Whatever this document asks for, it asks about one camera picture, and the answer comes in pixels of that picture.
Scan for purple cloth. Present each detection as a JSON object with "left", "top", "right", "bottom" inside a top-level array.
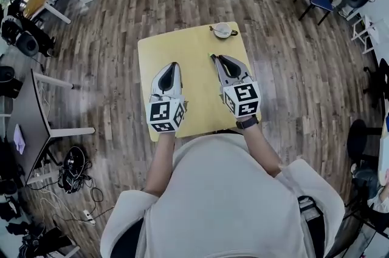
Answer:
[{"left": 13, "top": 123, "right": 27, "bottom": 155}]

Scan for white round bowl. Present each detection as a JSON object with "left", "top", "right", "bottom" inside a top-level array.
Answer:
[{"left": 208, "top": 22, "right": 239, "bottom": 39}]

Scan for white stool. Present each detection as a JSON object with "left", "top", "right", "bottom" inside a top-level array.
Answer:
[
  {"left": 362, "top": 18, "right": 389, "bottom": 55},
  {"left": 351, "top": 15, "right": 374, "bottom": 42}
]

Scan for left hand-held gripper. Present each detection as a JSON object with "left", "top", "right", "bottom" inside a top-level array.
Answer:
[{"left": 145, "top": 61, "right": 187, "bottom": 134}]

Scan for person's left forearm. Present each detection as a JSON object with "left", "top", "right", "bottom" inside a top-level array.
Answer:
[{"left": 143, "top": 131, "right": 177, "bottom": 197}]

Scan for black wristwatch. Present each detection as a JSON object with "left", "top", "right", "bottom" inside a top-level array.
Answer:
[{"left": 235, "top": 115, "right": 260, "bottom": 131}]

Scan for black round stool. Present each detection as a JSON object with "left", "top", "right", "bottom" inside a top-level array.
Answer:
[{"left": 346, "top": 118, "right": 384, "bottom": 161}]

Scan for grey desk with white legs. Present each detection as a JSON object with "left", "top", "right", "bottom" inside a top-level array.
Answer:
[{"left": 5, "top": 68, "right": 97, "bottom": 185}]

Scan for white power strip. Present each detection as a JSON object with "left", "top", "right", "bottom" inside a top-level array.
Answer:
[{"left": 82, "top": 209, "right": 97, "bottom": 226}]

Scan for person's white shirt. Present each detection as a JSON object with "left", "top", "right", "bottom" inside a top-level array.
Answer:
[{"left": 100, "top": 132, "right": 346, "bottom": 258}]

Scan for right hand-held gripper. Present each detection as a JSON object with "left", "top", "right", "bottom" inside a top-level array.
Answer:
[{"left": 210, "top": 53, "right": 262, "bottom": 121}]

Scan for bundle of black cables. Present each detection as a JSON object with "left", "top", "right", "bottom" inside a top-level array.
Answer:
[{"left": 58, "top": 145, "right": 92, "bottom": 194}]

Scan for person's right forearm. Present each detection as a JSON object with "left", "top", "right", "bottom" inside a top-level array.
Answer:
[{"left": 242, "top": 123, "right": 284, "bottom": 178}]

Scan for black shoulder strap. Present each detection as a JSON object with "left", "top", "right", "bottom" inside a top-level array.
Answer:
[{"left": 297, "top": 195, "right": 326, "bottom": 258}]

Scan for black office chair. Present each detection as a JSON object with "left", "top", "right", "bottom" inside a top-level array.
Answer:
[{"left": 362, "top": 57, "right": 389, "bottom": 109}]

